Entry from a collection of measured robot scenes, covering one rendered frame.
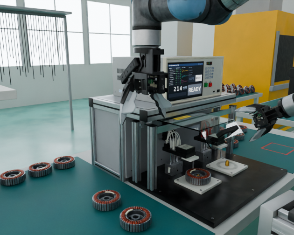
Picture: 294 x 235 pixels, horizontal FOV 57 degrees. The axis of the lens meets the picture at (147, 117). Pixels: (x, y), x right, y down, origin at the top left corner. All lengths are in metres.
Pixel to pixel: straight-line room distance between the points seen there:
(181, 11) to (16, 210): 0.94
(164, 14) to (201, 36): 7.13
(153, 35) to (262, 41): 4.21
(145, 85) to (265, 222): 0.43
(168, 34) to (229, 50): 1.15
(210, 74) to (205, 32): 6.32
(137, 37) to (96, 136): 0.83
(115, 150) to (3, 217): 0.53
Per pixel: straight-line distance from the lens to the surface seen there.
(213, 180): 1.28
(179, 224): 1.04
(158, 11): 0.66
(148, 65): 0.69
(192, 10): 0.62
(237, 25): 5.08
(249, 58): 4.94
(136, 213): 1.05
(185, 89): 1.27
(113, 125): 1.29
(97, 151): 1.46
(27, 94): 7.54
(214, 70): 1.44
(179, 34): 5.25
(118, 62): 1.41
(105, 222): 1.05
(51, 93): 7.77
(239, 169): 1.43
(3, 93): 1.12
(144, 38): 0.69
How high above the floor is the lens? 1.34
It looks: 14 degrees down
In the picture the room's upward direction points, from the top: straight up
